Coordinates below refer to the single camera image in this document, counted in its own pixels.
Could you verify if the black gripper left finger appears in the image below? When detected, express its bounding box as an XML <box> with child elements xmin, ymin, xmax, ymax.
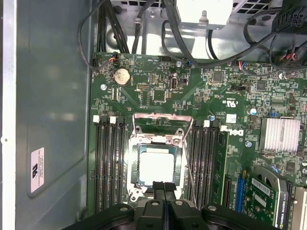
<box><xmin>62</xmin><ymin>181</ymin><xmax>166</xmax><ymax>230</ymax></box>

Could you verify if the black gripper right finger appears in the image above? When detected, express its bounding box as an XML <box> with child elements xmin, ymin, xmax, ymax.
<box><xmin>165</xmin><ymin>182</ymin><xmax>281</xmax><ymax>230</ymax></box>

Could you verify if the silver CPU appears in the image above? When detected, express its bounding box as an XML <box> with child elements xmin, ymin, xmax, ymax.
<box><xmin>138</xmin><ymin>143</ymin><xmax>179</xmax><ymax>190</ymax></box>

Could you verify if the wire locking lever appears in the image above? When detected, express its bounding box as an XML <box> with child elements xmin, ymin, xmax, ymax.
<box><xmin>183</xmin><ymin>143</ymin><xmax>201</xmax><ymax>210</ymax></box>

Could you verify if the metal socket cover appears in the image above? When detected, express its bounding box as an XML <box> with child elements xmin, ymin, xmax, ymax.
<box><xmin>132</xmin><ymin>112</ymin><xmax>194</xmax><ymax>144</ymax></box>

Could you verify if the CPU socket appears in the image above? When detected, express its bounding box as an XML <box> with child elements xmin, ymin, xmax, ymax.
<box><xmin>128</xmin><ymin>134</ymin><xmax>188</xmax><ymax>204</ymax></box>

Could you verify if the black expansion slot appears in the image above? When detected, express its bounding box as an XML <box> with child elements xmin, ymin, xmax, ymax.
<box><xmin>223</xmin><ymin>174</ymin><xmax>233</xmax><ymax>209</ymax></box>

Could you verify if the black RAM slot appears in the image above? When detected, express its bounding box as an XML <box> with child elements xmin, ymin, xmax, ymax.
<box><xmin>94</xmin><ymin>115</ymin><xmax>103</xmax><ymax>214</ymax></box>
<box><xmin>110</xmin><ymin>116</ymin><xmax>118</xmax><ymax>208</ymax></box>
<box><xmin>103</xmin><ymin>116</ymin><xmax>110</xmax><ymax>211</ymax></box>
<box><xmin>201</xmin><ymin>119</ymin><xmax>211</xmax><ymax>208</ymax></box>
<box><xmin>118</xmin><ymin>117</ymin><xmax>127</xmax><ymax>206</ymax></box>
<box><xmin>210</xmin><ymin>119</ymin><xmax>219</xmax><ymax>208</ymax></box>
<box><xmin>193</xmin><ymin>119</ymin><xmax>202</xmax><ymax>208</ymax></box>

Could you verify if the blue expansion slot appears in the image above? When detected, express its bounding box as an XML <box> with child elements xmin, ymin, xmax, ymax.
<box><xmin>235</xmin><ymin>170</ymin><xmax>246</xmax><ymax>213</ymax></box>

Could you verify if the black graphics card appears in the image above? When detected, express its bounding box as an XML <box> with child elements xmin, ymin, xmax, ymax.
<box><xmin>247</xmin><ymin>165</ymin><xmax>295</xmax><ymax>230</ymax></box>

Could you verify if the green motherboard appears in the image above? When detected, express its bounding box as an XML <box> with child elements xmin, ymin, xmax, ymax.
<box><xmin>87</xmin><ymin>51</ymin><xmax>307</xmax><ymax>230</ymax></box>

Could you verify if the white sticker label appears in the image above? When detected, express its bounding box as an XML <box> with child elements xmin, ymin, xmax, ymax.
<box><xmin>30</xmin><ymin>147</ymin><xmax>46</xmax><ymax>194</ymax></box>

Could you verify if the silver finned heatsink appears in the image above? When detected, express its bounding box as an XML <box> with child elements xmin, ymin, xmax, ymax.
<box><xmin>259</xmin><ymin>117</ymin><xmax>301</xmax><ymax>153</ymax></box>

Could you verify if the round coin battery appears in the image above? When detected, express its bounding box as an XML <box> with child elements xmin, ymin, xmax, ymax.
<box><xmin>112</xmin><ymin>68</ymin><xmax>131</xmax><ymax>87</ymax></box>

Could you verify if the black open PC case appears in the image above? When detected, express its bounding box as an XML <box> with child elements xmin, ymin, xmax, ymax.
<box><xmin>0</xmin><ymin>0</ymin><xmax>307</xmax><ymax>230</ymax></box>

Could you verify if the silver metal drive cage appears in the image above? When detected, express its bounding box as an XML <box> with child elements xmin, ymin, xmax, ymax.
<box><xmin>109</xmin><ymin>0</ymin><xmax>285</xmax><ymax>31</ymax></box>

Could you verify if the black power connector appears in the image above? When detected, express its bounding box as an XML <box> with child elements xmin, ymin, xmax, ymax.
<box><xmin>273</xmin><ymin>0</ymin><xmax>307</xmax><ymax>33</ymax></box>

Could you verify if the thick black cable bundle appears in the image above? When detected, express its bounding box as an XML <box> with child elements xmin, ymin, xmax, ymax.
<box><xmin>95</xmin><ymin>0</ymin><xmax>131</xmax><ymax>55</ymax></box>

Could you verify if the thin black cable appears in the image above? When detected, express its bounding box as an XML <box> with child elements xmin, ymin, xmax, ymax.
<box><xmin>77</xmin><ymin>0</ymin><xmax>107</xmax><ymax>72</ymax></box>

